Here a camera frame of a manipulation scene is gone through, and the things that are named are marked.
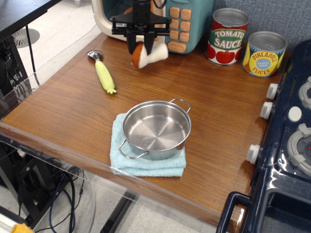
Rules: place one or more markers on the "black table leg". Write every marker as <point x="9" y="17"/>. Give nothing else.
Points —
<point x="117" y="215"/>

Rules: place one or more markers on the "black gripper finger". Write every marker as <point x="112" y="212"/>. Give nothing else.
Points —
<point x="149" y="39"/>
<point x="131" y="42"/>

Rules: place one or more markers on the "plush brown white mushroom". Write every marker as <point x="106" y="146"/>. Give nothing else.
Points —
<point x="140" y="58"/>

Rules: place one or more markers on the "tomato sauce can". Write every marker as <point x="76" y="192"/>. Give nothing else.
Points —
<point x="227" y="34"/>

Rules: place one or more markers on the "dark blue toy stove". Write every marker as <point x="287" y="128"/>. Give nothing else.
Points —
<point x="280" y="200"/>

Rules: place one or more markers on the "green handled metal spoon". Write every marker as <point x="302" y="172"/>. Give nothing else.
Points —
<point x="102" y="72"/>

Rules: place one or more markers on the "clear acrylic table guard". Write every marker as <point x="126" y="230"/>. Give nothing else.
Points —
<point x="70" y="117"/>

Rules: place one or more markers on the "pineapple slices can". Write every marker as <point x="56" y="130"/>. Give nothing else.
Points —
<point x="264" y="53"/>

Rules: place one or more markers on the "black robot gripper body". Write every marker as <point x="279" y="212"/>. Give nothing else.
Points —
<point x="141" y="21"/>

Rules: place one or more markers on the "black computer tower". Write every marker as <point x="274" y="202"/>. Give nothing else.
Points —
<point x="12" y="71"/>

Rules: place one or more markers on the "black desk at left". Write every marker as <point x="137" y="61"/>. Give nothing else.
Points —
<point x="15" y="14"/>

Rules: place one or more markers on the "teal toy microwave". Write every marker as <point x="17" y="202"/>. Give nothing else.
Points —
<point x="189" y="20"/>

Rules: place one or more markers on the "stainless steel pot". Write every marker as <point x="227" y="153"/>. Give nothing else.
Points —
<point x="156" y="129"/>

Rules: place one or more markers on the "light blue folded towel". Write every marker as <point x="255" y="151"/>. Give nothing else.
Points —
<point x="141" y="167"/>

